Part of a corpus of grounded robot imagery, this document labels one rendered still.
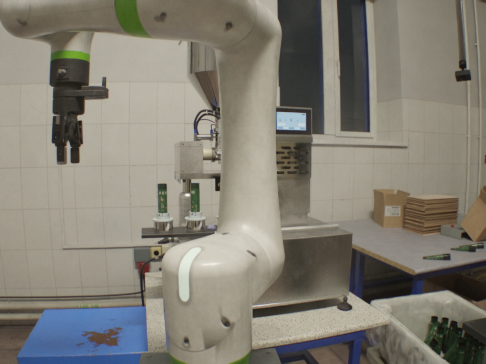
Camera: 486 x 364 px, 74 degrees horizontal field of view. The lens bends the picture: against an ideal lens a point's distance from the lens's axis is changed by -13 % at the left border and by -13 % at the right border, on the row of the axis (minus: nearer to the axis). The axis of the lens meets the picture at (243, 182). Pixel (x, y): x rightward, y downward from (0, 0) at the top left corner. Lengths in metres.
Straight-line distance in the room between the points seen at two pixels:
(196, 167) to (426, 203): 1.71
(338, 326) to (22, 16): 1.17
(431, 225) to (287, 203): 1.48
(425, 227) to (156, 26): 2.35
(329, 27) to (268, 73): 3.13
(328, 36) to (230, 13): 3.22
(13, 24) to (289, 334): 1.07
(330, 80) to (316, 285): 2.60
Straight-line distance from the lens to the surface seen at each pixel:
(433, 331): 1.72
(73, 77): 0.86
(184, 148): 1.34
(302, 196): 1.43
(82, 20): 0.66
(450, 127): 3.97
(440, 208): 2.72
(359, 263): 2.35
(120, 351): 1.41
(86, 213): 2.79
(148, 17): 0.54
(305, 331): 1.19
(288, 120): 1.40
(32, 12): 0.76
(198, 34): 0.52
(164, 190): 1.23
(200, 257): 0.48
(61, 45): 0.88
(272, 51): 0.65
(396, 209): 2.84
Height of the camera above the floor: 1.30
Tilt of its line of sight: 5 degrees down
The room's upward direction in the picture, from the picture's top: straight up
